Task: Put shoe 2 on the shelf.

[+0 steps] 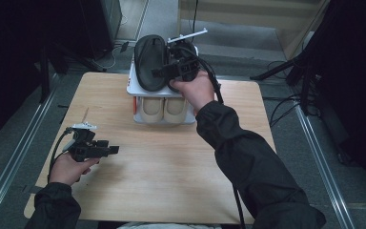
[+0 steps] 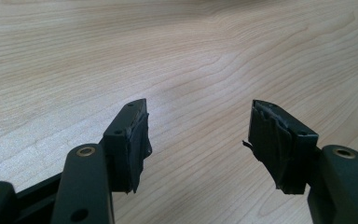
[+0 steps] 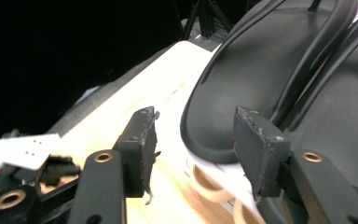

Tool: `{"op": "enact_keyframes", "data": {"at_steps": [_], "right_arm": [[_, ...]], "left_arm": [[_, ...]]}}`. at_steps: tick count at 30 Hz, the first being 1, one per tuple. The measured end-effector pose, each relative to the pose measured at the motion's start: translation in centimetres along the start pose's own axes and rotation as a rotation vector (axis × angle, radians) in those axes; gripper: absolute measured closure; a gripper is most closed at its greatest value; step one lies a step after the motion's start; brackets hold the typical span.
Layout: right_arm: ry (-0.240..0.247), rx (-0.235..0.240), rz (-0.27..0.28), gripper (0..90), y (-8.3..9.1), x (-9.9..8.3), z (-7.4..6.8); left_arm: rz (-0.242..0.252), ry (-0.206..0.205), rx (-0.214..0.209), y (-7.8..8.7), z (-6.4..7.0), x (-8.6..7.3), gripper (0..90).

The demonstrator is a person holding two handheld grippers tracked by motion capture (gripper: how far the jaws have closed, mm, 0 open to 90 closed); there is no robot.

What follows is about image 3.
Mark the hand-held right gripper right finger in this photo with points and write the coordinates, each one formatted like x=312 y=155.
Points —
x=261 y=155

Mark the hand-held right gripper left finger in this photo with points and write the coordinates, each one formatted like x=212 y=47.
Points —
x=140 y=149

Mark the black slipper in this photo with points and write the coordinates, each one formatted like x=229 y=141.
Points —
x=338 y=124
x=245 y=87

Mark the black metal stand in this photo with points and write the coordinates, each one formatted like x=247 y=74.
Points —
x=206 y=18

